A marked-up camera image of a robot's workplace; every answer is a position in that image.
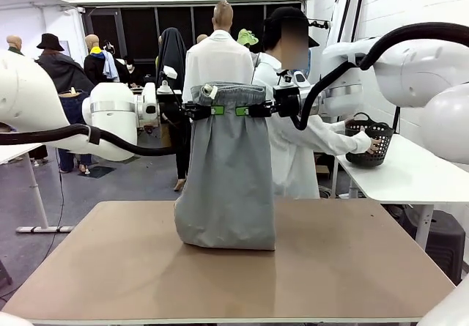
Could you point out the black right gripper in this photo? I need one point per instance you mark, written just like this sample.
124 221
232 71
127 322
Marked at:
287 102

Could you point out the white panel with black frame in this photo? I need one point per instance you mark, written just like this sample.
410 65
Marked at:
339 14
356 14

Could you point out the person's right forearm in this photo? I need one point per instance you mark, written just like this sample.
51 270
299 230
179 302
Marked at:
340 143

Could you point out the white side table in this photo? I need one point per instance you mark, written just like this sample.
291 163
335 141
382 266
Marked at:
403 179

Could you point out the person with face mask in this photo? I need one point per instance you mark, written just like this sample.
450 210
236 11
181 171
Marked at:
132 73

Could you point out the black stand foot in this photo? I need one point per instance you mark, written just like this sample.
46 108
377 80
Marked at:
4 273

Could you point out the person's left forearm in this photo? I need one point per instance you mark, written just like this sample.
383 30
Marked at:
333 125

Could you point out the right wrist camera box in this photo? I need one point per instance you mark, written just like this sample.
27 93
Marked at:
286 78

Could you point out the small bald mannequin head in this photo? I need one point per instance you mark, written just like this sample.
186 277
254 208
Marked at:
202 39

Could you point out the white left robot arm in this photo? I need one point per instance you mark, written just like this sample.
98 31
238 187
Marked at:
110 121

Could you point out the black floor mat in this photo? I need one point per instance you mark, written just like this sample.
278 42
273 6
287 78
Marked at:
97 171

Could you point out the person in white shirt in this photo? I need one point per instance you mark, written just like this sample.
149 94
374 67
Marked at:
293 157

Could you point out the black plastic stool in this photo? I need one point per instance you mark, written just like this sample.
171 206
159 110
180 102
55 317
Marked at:
439 238

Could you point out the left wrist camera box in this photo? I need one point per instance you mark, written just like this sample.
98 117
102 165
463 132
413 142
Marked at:
169 72

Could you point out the mannequin in black hooded cloak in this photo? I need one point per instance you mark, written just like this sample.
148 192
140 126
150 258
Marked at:
172 55

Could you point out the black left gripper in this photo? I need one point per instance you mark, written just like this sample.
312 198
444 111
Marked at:
170 108

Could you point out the mannequin with yellow scarf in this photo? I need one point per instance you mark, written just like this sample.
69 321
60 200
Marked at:
97 64

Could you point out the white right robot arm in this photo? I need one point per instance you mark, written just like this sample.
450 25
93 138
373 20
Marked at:
421 73

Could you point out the mannequin with green hat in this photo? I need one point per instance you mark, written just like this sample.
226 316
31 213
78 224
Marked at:
247 37

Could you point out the mannequin in cream coat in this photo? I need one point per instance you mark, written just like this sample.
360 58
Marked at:
14 44

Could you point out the black cap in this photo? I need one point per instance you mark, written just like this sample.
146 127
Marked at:
286 14

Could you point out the black plastic laundry basket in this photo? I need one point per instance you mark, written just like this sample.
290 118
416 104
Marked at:
370 155

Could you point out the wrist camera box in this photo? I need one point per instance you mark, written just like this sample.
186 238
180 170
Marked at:
169 72
286 78

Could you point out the grey training pants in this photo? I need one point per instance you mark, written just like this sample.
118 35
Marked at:
227 179

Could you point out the mannequin in white shirt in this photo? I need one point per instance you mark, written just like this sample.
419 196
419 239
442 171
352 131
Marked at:
220 62

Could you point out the person's left hand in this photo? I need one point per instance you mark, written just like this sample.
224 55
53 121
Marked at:
362 128

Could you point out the white desk with T-foot leg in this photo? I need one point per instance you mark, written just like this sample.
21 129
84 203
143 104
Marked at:
34 194

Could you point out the person's right hand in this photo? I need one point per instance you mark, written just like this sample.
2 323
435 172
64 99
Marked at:
375 146

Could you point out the black framed window wall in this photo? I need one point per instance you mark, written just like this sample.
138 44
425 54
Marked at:
139 33

